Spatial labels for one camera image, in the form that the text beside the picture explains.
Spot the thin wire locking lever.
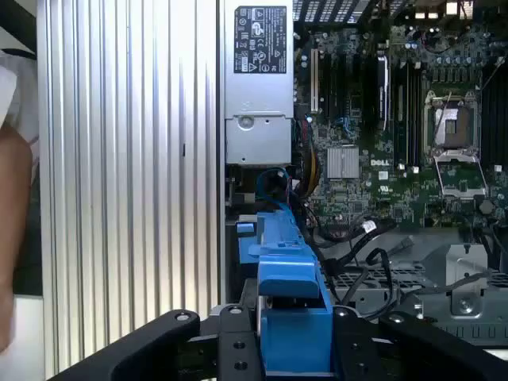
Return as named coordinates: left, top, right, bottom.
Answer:
left=479, top=56, right=505, bottom=91

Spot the hard disk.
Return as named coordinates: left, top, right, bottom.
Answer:
left=236, top=210, right=333, bottom=378

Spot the CPU socket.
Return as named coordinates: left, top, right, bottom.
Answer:
left=422, top=90, right=481, bottom=154

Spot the silver ribbed chipset heat sink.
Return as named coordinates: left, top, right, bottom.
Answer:
left=327, top=145, right=360, bottom=179

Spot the metal socket cover frame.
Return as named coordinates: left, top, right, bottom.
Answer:
left=433, top=150, right=488, bottom=198

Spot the perforated metal disk bay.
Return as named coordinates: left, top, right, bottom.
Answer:
left=329, top=237, right=508, bottom=338

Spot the open black PC case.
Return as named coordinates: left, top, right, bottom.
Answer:
left=216, top=0, right=508, bottom=350

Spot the yellow and black wire bundle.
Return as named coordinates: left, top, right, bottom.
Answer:
left=301, top=118, right=321, bottom=199

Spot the green motherboard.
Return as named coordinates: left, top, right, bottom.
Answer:
left=295, top=23, right=508, bottom=229

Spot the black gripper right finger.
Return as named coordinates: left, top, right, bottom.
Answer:
left=332, top=307, right=508, bottom=381

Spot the black wire with white tag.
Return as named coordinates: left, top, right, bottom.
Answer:
left=309, top=220, right=398, bottom=247

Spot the silver power supply with label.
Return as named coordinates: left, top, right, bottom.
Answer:
left=224, top=0, right=294, bottom=166

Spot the blue wire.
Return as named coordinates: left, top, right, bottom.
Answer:
left=256, top=167, right=289, bottom=214

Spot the black looped disk wire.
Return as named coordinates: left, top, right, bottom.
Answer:
left=341, top=248, right=396, bottom=314

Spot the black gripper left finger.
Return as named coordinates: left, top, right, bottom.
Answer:
left=47, top=306, right=264, bottom=381

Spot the person's white shirt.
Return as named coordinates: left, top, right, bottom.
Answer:
left=0, top=49, right=40, bottom=132

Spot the white expansion slot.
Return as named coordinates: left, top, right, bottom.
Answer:
left=310, top=48, right=319, bottom=115

